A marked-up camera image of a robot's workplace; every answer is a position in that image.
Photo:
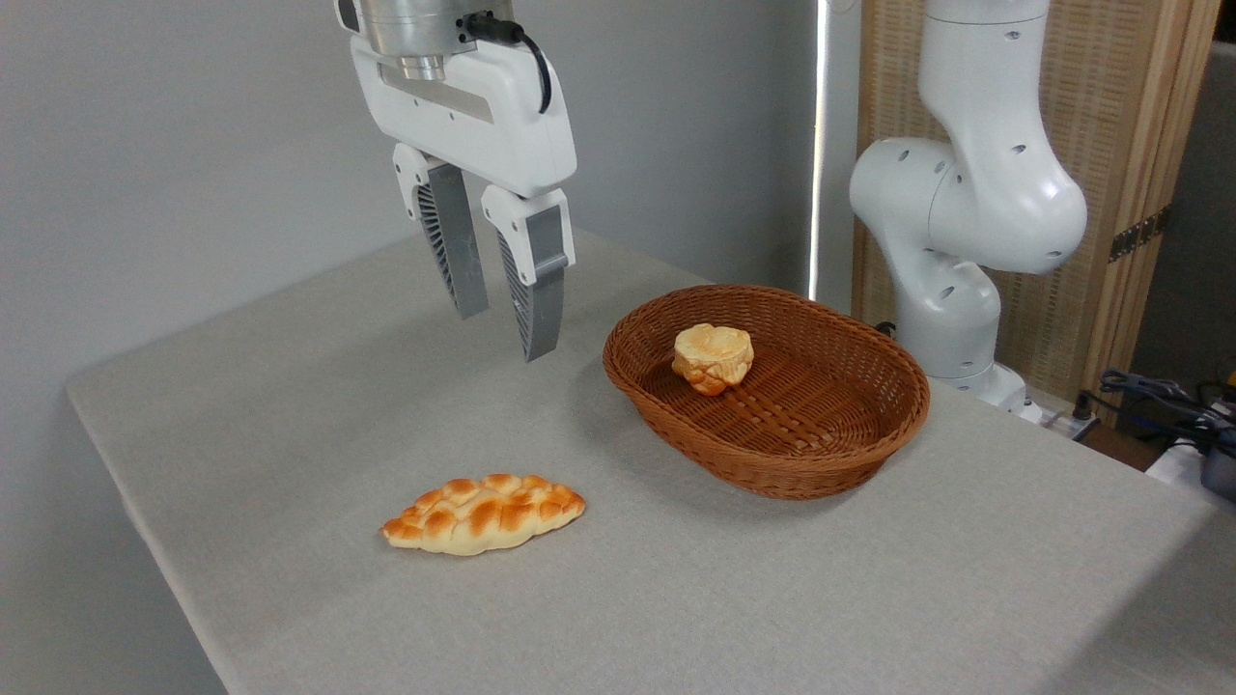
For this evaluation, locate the long braided bread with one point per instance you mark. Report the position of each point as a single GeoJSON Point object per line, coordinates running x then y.
{"type": "Point", "coordinates": [483, 516]}

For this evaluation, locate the grey tablecloth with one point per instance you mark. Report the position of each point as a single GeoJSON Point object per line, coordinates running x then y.
{"type": "Point", "coordinates": [772, 598]}

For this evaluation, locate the wooden bamboo folding screen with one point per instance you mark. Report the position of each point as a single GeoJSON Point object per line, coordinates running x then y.
{"type": "Point", "coordinates": [1110, 97]}

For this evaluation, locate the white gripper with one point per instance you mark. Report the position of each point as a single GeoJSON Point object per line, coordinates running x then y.
{"type": "Point", "coordinates": [502, 135]}

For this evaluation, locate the brown wicker basket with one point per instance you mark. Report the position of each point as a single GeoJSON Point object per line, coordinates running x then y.
{"type": "Point", "coordinates": [801, 425]}

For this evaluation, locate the small round bread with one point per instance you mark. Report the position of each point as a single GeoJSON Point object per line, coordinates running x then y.
{"type": "Point", "coordinates": [713, 355]}

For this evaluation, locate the dark metal screen hinge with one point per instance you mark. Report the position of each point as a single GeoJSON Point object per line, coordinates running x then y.
{"type": "Point", "coordinates": [1139, 234]}

